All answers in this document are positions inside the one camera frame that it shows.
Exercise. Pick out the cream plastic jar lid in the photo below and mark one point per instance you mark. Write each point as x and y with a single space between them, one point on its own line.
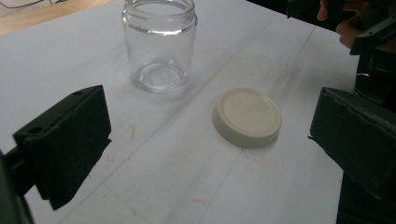
246 116

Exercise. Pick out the clear glass jar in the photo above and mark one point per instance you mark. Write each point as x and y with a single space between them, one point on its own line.
158 46

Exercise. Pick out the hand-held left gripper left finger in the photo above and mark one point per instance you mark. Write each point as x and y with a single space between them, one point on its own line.
68 140

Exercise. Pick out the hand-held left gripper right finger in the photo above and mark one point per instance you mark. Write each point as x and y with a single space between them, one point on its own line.
358 140

